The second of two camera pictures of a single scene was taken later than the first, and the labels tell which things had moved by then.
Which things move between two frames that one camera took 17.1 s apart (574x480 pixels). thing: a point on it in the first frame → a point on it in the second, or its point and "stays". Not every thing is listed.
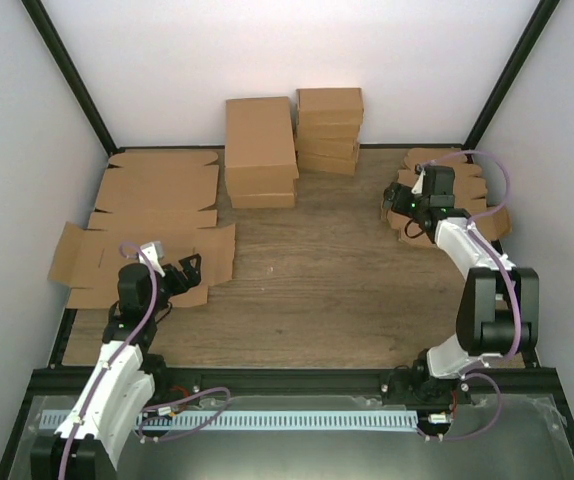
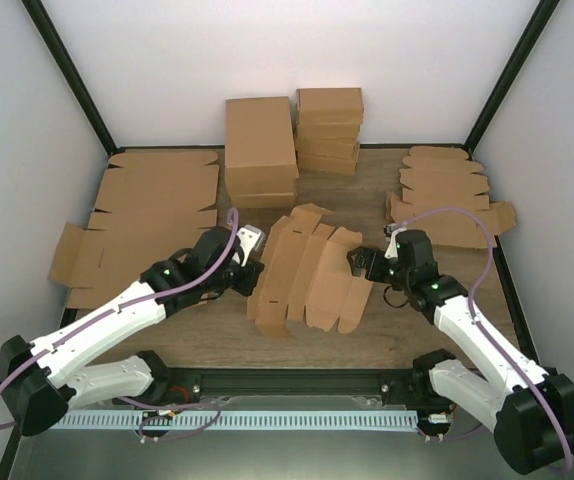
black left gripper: (193, 276) → (246, 287)
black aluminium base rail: (380, 383) stays
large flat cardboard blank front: (87, 260) stays
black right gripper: (399, 194) → (373, 273)
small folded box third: (327, 146) stays
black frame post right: (539, 20) stays
